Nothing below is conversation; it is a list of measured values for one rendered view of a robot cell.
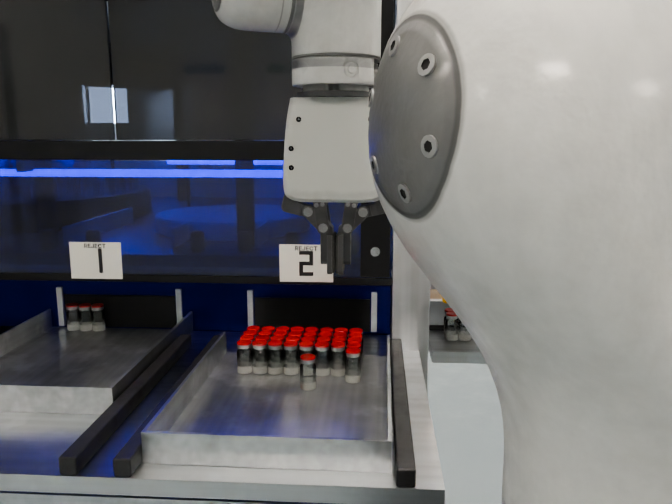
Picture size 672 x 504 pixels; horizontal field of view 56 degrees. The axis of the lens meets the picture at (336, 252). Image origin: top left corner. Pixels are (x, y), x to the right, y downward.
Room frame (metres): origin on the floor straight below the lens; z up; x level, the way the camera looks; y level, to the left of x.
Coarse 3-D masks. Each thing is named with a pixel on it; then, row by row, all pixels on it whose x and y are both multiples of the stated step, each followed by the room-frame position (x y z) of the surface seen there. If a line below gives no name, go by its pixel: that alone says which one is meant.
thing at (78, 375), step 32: (32, 320) 1.02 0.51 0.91; (192, 320) 1.06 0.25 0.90; (0, 352) 0.92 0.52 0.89; (32, 352) 0.94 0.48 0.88; (64, 352) 0.94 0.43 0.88; (96, 352) 0.94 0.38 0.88; (128, 352) 0.94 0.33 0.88; (160, 352) 0.90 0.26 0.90; (0, 384) 0.74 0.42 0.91; (32, 384) 0.81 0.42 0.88; (64, 384) 0.81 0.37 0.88; (96, 384) 0.81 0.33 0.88; (128, 384) 0.77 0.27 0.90
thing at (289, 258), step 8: (280, 248) 0.97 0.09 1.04; (288, 248) 0.97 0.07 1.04; (296, 248) 0.97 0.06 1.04; (304, 248) 0.97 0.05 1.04; (312, 248) 0.97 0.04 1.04; (280, 256) 0.97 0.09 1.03; (288, 256) 0.97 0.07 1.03; (296, 256) 0.97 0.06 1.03; (304, 256) 0.97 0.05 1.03; (320, 256) 0.97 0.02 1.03; (280, 264) 0.97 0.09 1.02; (288, 264) 0.97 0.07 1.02; (296, 264) 0.97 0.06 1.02; (320, 264) 0.97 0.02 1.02; (280, 272) 0.97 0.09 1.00; (288, 272) 0.97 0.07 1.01; (296, 272) 0.97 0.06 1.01; (320, 272) 0.97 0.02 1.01; (280, 280) 0.97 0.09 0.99; (288, 280) 0.97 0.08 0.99; (296, 280) 0.97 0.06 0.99; (304, 280) 0.97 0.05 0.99; (312, 280) 0.97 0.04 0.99; (320, 280) 0.97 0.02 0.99; (328, 280) 0.97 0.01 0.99
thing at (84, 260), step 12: (72, 252) 0.99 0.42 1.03; (84, 252) 0.99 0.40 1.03; (96, 252) 0.99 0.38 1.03; (108, 252) 0.99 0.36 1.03; (120, 252) 0.99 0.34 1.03; (72, 264) 0.99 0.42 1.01; (84, 264) 0.99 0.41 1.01; (96, 264) 0.99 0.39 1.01; (108, 264) 0.99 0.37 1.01; (120, 264) 0.99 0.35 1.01; (72, 276) 0.99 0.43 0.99; (84, 276) 0.99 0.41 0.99; (96, 276) 0.99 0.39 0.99; (108, 276) 0.99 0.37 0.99; (120, 276) 0.99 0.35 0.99
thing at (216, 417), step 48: (192, 384) 0.77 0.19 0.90; (240, 384) 0.81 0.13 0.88; (288, 384) 0.81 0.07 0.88; (336, 384) 0.81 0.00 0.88; (384, 384) 0.81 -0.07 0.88; (144, 432) 0.61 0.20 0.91; (192, 432) 0.61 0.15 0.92; (240, 432) 0.67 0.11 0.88; (288, 432) 0.67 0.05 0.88; (336, 432) 0.67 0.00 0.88; (384, 432) 0.67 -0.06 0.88
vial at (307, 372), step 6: (300, 360) 0.80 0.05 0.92; (312, 360) 0.79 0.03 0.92; (300, 366) 0.80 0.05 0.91; (306, 366) 0.79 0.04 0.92; (312, 366) 0.79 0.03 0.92; (300, 372) 0.80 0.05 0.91; (306, 372) 0.79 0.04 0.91; (312, 372) 0.79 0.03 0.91; (300, 378) 0.80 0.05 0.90; (306, 378) 0.79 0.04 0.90; (312, 378) 0.79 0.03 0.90; (300, 384) 0.80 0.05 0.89; (306, 384) 0.79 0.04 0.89; (312, 384) 0.79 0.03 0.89; (306, 390) 0.79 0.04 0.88
